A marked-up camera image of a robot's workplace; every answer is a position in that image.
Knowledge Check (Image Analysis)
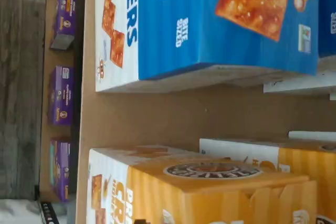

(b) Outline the yellow white pretzel crackers box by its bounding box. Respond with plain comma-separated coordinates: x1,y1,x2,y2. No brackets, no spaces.
88,147,319,224
198,137,336,224

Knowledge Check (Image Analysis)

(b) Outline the blue white pretzel crackers box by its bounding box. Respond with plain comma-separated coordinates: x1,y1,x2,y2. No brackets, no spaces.
263,0,336,94
94,0,320,93

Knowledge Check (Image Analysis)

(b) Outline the purple and teal snack box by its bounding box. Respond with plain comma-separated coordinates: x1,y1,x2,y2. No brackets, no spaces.
49,138,72,203

